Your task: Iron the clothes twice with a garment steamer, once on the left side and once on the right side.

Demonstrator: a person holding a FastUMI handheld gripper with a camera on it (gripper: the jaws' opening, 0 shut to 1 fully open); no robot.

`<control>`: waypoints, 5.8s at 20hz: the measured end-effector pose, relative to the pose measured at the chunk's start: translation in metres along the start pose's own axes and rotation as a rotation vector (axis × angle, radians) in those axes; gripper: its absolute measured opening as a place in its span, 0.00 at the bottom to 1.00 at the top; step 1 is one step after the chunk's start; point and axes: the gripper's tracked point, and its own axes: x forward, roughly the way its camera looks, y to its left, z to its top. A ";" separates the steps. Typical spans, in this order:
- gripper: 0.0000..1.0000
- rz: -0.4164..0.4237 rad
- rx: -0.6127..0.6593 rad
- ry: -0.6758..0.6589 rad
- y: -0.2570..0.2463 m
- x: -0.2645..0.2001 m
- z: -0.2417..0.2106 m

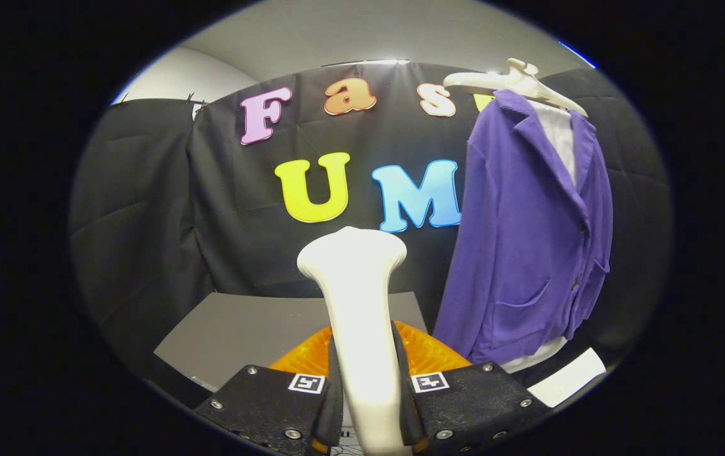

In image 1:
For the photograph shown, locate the white paper sheet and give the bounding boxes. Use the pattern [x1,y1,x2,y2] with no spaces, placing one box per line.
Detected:
[527,347,607,408]

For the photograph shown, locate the grey cabinet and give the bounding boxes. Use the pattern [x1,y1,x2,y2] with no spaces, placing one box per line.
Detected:
[153,291,430,393]

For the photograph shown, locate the black backdrop cloth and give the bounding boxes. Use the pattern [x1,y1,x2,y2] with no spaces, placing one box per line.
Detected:
[70,62,674,406]

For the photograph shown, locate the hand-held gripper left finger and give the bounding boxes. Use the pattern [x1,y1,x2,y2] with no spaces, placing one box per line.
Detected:
[195,326,344,456]

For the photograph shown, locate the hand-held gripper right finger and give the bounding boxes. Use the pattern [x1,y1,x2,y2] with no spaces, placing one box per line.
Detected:
[393,320,553,456]

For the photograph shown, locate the purple jacket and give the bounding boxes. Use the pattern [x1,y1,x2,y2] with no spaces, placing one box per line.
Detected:
[432,89,613,366]

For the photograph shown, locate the white garment form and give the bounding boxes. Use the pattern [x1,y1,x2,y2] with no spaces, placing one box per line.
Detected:
[501,101,577,374]

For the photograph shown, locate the white garment steamer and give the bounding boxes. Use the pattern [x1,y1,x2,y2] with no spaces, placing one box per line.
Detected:
[297,226,414,456]

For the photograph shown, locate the white clothes hanger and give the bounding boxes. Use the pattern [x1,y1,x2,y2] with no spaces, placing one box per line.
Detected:
[443,58,589,118]

